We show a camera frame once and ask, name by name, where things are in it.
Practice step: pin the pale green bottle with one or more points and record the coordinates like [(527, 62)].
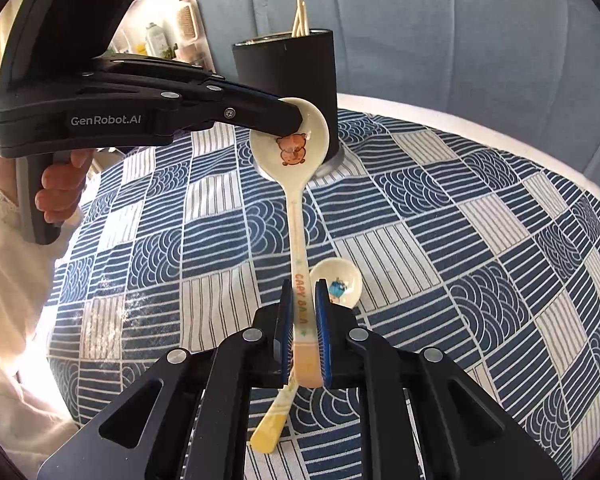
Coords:
[(155, 37)]

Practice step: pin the black cylindrical utensil holder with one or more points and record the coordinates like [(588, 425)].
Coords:
[(290, 70)]

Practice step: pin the person's left hand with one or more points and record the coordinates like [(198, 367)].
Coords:
[(62, 185)]

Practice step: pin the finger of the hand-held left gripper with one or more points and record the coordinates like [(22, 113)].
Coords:
[(180, 71), (260, 117)]

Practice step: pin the person's left forearm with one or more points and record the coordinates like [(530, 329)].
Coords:
[(10, 285)]

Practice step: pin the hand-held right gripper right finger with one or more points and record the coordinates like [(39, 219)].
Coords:
[(324, 330)]

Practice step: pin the grey-blue backdrop cloth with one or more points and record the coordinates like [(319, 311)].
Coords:
[(430, 35)]

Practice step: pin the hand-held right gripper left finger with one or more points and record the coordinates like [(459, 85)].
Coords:
[(283, 330)]

